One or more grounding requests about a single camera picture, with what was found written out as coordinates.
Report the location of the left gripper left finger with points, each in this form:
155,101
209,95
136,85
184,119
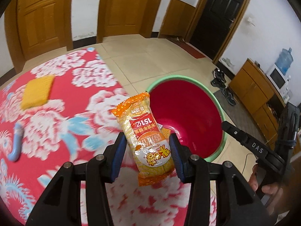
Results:
60,204

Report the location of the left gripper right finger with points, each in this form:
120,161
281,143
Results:
237,203

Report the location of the orange snack bag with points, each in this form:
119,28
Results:
150,148

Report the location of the yellow foam net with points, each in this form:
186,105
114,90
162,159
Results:
37,92
166,132

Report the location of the person's right hand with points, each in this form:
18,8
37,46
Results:
274,190

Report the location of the grey floor mat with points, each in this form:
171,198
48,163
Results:
240,117

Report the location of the wooden sideboard cabinet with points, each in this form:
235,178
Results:
261,99

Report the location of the white microwave oven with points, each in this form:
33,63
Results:
279,80

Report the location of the light blue curved object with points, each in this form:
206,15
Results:
17,142

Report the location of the black shoe near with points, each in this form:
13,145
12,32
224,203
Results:
228,94

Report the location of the black shoe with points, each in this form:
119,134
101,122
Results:
228,94
218,83
219,74

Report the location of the red floral tablecloth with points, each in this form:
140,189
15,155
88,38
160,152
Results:
75,125

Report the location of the red basin green rim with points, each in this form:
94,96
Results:
189,109

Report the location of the black shoe middle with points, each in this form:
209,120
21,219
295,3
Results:
218,83

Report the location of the blue water jug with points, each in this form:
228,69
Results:
284,60

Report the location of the black shoe far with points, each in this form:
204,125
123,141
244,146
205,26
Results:
219,74

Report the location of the red door mat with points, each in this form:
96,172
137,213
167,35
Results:
186,47

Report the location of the dark entrance door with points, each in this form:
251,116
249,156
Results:
213,25

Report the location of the low wooden cabinet panel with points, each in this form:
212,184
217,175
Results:
177,19

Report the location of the left wooden door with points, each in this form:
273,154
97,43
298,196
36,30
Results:
35,27

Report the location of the wooden door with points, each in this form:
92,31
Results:
35,27
126,17

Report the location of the middle wooden door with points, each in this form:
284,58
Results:
126,17

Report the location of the wall light switch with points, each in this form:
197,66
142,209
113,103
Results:
250,21

